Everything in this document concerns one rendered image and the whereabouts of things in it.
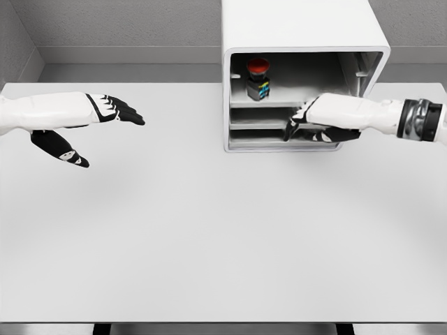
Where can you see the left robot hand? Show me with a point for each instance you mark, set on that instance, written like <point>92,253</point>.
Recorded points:
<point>66,108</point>

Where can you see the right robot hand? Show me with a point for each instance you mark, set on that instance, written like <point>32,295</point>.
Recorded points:
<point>335,111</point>

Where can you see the red-button load switch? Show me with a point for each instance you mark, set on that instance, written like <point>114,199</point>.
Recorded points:
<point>258,85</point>

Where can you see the white multi-storey tabletop storage cabinet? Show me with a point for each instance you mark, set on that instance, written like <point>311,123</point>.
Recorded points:
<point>297,24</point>

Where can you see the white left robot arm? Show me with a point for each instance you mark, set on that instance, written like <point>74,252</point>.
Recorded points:
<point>15,113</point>

